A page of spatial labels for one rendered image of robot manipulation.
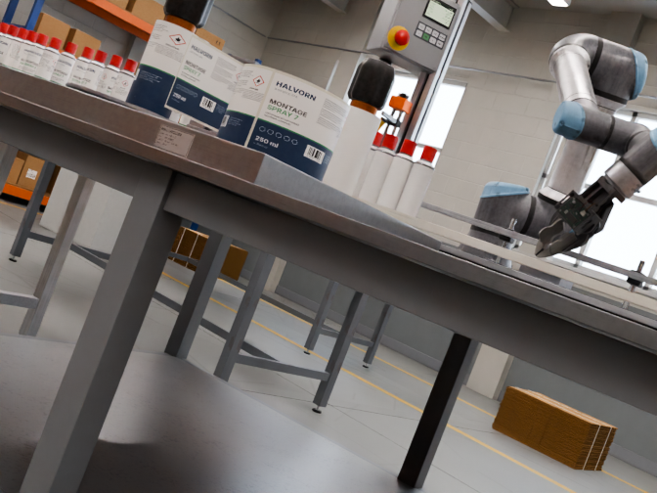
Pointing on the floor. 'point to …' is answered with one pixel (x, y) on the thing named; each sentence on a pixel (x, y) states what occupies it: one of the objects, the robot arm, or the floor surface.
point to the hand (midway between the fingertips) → (541, 252)
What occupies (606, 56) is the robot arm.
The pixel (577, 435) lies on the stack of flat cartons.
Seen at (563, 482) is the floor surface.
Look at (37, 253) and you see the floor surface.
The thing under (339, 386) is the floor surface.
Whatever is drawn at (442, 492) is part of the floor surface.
